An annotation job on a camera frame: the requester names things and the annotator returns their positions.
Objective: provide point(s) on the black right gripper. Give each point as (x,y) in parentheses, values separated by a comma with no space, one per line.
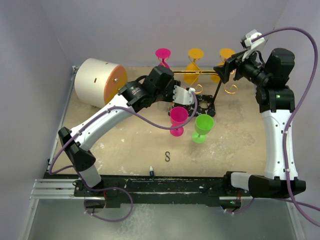
(234,62)

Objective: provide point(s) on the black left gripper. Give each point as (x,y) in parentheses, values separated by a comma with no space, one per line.
(171,86)

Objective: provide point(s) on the orange wine glass front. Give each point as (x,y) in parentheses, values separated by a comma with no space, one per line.
(224,54)

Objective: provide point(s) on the pink wine glass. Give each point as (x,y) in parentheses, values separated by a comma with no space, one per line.
(163,54)
(178,116)

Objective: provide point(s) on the green wine glass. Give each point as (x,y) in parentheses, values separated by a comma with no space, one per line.
(203,125)

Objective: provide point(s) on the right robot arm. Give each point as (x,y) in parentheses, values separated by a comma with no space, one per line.
(276,105)

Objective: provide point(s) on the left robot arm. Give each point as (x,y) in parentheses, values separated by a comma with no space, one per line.
(158,86)

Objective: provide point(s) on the black marble rack base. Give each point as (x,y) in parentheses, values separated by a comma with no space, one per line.
(205,105)

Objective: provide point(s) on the black S hook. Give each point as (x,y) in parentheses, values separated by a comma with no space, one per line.
(167,156)

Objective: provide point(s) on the white round drawer box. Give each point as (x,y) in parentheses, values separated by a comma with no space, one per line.
(97,81)

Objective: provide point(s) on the small white dropper bottle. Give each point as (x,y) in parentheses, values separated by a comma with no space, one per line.
(151,171)

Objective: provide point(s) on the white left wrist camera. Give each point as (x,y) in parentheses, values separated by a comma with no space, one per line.
(185,96)

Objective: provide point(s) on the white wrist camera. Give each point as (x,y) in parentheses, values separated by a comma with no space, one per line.
(185,96)
(251,43)

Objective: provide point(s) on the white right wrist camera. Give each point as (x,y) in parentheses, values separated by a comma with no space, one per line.
(251,43)

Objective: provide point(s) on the gold wire wine glass rack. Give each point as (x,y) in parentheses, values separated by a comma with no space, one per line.
(192,73)

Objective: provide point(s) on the aluminium frame rail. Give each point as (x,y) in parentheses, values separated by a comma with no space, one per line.
(53,189)

